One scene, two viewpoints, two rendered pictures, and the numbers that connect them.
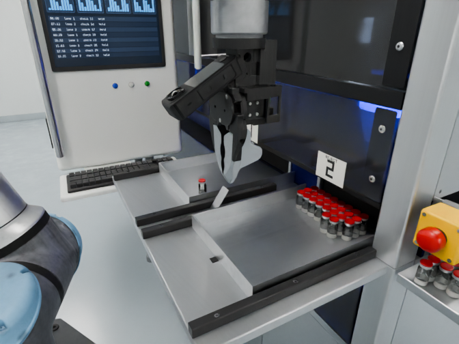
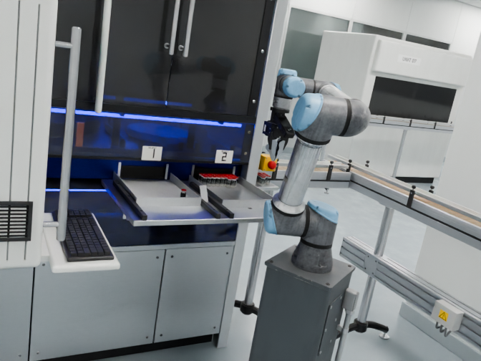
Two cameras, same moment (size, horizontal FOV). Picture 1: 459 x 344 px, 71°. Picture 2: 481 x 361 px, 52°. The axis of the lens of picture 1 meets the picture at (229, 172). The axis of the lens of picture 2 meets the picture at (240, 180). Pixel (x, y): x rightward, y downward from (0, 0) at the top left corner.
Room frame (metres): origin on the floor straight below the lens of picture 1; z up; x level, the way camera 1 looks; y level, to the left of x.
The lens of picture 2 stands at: (0.66, 1.96, 1.49)
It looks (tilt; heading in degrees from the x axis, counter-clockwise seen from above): 15 degrees down; 268
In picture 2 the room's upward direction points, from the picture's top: 10 degrees clockwise
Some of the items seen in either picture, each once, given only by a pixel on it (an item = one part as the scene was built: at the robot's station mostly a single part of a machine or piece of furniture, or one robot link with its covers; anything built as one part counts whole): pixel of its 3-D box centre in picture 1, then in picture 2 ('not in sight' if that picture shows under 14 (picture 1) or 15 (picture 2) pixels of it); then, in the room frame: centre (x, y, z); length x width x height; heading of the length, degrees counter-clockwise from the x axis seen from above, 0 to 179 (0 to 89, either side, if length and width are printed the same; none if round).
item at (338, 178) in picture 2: not in sight; (295, 170); (0.27, -0.63, 0.92); 0.69 x 0.16 x 0.16; 28
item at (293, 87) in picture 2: not in sight; (296, 87); (0.44, 0.08, 1.39); 0.11 x 0.11 x 0.08; 9
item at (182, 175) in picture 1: (225, 172); (155, 188); (0.92, 0.01, 0.90); 0.34 x 0.26 x 0.04; 118
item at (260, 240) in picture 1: (285, 228); (230, 190); (0.61, -0.12, 0.90); 0.34 x 0.26 x 0.04; 119
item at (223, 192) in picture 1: (201, 204); (209, 197); (0.70, 0.07, 0.91); 0.14 x 0.03 x 0.06; 119
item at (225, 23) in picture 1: (238, 20); (281, 103); (0.47, -0.01, 1.32); 0.08 x 0.08 x 0.05
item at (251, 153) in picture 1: (244, 156); (275, 149); (0.46, -0.02, 1.13); 0.06 x 0.03 x 0.09; 118
